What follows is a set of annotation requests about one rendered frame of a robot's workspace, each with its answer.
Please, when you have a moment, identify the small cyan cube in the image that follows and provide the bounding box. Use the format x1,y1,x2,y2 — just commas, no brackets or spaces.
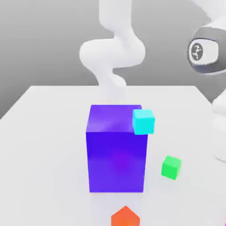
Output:
132,109,156,136

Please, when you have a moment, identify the small green cube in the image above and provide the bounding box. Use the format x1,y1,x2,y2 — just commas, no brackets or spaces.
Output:
161,155,182,181

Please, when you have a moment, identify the small orange cube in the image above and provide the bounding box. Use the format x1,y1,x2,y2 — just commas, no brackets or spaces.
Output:
111,205,141,226

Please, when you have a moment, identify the large purple box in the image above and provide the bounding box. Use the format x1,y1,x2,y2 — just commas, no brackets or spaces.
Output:
86,104,148,193

